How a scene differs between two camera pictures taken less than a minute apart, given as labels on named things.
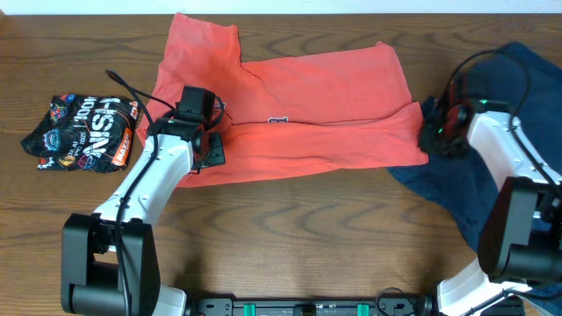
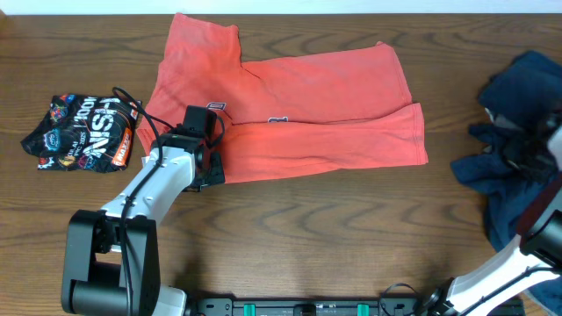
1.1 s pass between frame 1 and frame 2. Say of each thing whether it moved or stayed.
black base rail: stayed
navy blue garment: moved
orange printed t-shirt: stayed
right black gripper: moved
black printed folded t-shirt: stayed
